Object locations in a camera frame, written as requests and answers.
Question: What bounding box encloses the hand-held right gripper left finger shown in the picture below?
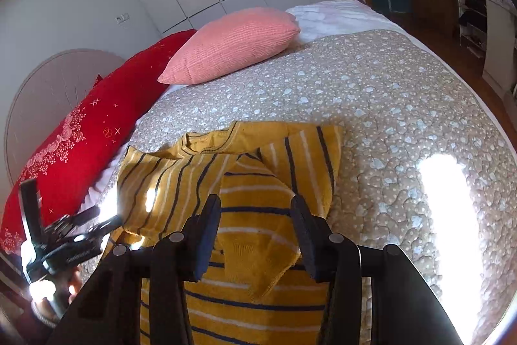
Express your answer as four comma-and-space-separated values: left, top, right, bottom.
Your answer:
47, 194, 222, 345

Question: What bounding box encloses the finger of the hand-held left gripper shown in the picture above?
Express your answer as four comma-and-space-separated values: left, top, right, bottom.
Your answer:
60, 205, 101, 229
73, 213, 124, 244

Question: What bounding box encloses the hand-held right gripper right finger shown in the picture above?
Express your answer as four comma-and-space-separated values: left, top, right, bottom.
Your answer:
290, 195, 465, 345

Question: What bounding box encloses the yellow striped shirt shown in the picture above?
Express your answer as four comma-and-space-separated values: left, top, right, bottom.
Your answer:
100, 121, 345, 345

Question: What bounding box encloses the person's left forearm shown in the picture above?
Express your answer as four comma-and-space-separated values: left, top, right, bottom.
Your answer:
29, 298, 67, 331

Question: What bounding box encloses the person's left hand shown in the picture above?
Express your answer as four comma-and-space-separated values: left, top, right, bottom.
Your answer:
67, 265, 83, 305

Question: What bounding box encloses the red floral pillow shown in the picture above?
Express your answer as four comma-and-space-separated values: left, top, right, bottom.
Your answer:
0, 29, 197, 253

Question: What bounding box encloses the white headboard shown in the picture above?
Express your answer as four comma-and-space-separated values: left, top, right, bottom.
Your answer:
5, 49, 127, 188

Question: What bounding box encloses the beige patterned quilt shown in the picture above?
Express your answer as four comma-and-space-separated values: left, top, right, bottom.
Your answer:
128, 29, 510, 345

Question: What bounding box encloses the pink pillow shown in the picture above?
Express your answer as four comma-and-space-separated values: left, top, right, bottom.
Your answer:
157, 7, 301, 85

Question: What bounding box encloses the white bed sheet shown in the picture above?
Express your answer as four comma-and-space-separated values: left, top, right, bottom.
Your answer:
285, 0, 408, 43

